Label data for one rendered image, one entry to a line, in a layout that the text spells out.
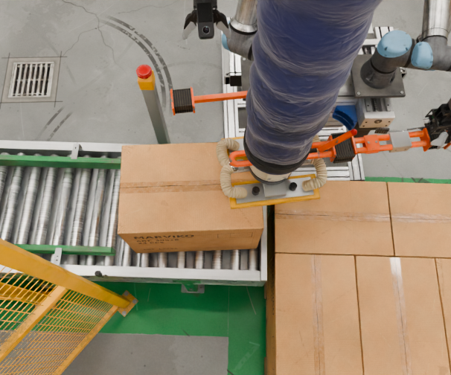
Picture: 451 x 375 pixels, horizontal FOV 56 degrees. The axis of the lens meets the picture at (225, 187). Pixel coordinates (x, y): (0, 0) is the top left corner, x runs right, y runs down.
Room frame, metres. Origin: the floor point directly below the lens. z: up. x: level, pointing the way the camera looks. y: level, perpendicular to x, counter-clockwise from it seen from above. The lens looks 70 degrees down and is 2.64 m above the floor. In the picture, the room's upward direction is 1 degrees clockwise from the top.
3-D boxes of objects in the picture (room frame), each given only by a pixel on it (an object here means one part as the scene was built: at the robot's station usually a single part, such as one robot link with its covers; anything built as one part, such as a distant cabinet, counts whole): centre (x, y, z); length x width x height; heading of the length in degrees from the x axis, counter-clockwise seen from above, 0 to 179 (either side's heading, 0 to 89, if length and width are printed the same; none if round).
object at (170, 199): (0.63, 0.15, 0.75); 0.60 x 0.40 x 0.40; 94
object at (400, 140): (0.71, -0.63, 1.25); 0.07 x 0.07 x 0.04; 9
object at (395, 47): (1.14, -0.67, 1.20); 0.13 x 0.12 x 0.14; 83
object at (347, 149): (0.67, -0.41, 1.25); 0.10 x 0.08 x 0.06; 9
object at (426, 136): (0.72, -0.76, 1.25); 0.08 x 0.07 x 0.05; 99
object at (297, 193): (0.54, -0.18, 1.15); 0.34 x 0.10 x 0.05; 99
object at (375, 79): (1.14, -0.66, 1.09); 0.15 x 0.15 x 0.10
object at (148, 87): (1.13, 0.38, 0.50); 0.07 x 0.07 x 1.00; 0
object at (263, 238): (0.63, -0.19, 0.58); 0.70 x 0.03 x 0.06; 0
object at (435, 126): (0.73, -0.74, 1.39); 0.09 x 0.08 x 0.12; 99
